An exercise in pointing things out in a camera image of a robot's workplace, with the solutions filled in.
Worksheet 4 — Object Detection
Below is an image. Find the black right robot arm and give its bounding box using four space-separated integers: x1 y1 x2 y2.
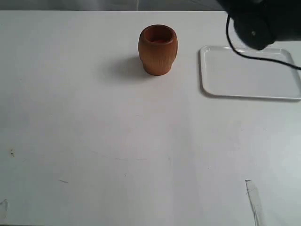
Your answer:
218 0 301 50

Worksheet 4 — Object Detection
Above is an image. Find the white rectangular plastic tray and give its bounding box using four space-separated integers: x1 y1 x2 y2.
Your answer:
199 46 301 101

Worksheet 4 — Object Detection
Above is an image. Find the wooden mortar cup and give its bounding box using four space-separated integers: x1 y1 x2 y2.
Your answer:
138 24 178 76

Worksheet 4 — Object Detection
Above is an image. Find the clear tape strip right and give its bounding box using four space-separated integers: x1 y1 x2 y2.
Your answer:
245 179 262 226

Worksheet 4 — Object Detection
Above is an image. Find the black cable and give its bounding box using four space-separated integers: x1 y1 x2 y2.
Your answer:
225 11 301 71

